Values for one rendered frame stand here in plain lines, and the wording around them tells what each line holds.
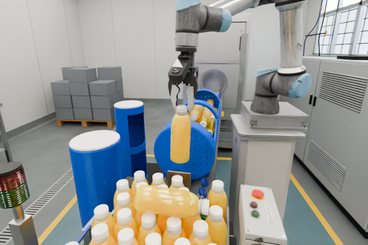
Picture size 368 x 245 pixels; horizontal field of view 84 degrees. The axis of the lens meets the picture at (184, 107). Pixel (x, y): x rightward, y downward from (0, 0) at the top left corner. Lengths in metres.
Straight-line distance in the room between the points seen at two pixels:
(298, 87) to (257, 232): 0.63
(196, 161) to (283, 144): 0.46
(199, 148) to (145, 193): 0.38
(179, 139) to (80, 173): 0.74
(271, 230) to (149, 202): 0.32
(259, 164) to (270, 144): 0.12
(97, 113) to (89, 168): 3.31
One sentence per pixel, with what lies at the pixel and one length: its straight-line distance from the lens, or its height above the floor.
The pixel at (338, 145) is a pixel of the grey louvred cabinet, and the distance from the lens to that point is 2.58.
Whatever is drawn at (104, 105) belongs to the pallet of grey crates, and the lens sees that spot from 4.41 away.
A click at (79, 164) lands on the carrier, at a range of 1.28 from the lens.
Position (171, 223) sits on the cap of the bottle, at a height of 1.10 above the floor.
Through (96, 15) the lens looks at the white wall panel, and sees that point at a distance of 6.60.
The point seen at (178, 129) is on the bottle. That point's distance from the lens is 0.69.
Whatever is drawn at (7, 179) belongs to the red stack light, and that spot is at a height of 1.24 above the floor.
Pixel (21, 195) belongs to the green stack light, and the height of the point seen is 1.18.
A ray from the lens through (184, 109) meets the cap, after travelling 0.68.
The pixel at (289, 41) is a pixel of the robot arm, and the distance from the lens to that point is 1.00.
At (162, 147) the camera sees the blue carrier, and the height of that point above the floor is 1.12.
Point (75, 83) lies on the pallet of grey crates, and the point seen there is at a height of 0.91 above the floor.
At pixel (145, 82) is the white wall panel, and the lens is 6.14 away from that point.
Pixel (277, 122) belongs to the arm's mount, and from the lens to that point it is 1.16.
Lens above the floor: 1.54
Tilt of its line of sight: 16 degrees down
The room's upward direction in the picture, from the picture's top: straight up
